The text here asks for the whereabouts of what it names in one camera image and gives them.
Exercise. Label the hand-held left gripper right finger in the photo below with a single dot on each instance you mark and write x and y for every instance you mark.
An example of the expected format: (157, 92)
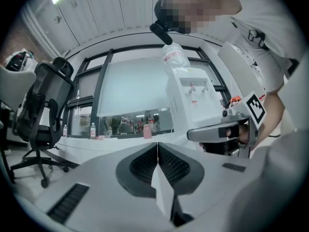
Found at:
(212, 178)

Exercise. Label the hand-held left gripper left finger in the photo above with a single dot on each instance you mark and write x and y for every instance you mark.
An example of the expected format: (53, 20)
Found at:
(108, 197)

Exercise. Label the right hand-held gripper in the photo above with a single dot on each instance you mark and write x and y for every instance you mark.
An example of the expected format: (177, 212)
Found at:
(256, 110)

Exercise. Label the white water dispenser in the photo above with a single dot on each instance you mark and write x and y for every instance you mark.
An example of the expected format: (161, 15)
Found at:
(183, 115)

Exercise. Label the person's right forearm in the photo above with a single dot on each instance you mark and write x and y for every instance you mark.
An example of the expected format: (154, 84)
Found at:
(272, 110)

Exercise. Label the large clear water bottle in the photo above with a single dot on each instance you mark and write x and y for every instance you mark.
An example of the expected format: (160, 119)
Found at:
(176, 57)

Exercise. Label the person's right hand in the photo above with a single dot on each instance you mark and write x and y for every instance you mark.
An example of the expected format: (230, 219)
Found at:
(243, 135)

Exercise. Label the pink plastic cup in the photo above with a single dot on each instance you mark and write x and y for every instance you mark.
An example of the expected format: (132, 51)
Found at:
(147, 131)

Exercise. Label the white roller blind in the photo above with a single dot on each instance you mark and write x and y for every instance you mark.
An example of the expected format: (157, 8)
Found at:
(135, 86)

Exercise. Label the black office chair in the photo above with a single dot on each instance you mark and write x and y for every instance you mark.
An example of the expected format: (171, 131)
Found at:
(46, 100)

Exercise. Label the person's head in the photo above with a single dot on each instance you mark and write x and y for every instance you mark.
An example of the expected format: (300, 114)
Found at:
(198, 4)

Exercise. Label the person's white t-shirt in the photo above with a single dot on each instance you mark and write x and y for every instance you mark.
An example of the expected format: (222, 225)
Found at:
(270, 20)

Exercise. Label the black head camera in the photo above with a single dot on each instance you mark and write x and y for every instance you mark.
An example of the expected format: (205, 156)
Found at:
(161, 34)

